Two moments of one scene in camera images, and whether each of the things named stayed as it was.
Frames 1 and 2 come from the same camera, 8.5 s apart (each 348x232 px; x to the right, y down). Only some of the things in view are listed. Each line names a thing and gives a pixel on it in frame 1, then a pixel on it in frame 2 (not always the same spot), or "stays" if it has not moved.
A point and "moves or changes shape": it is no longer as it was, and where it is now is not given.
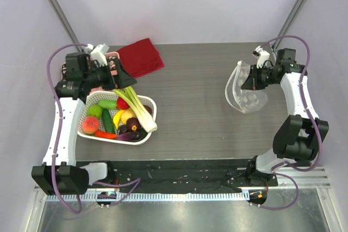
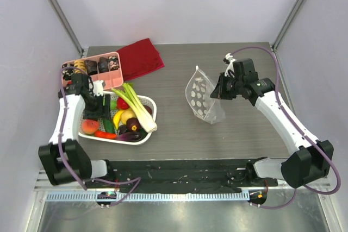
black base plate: x=181 y=175 stays
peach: x=90 y=125 stays
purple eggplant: x=132 y=136 stays
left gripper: x=123 y=79 to x=103 y=112
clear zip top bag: x=247 y=101 moves or changes shape
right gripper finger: x=248 y=83 to x=217 y=93
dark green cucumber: x=107 y=120 stays
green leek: x=129 y=95 stays
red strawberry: x=121 y=104 stays
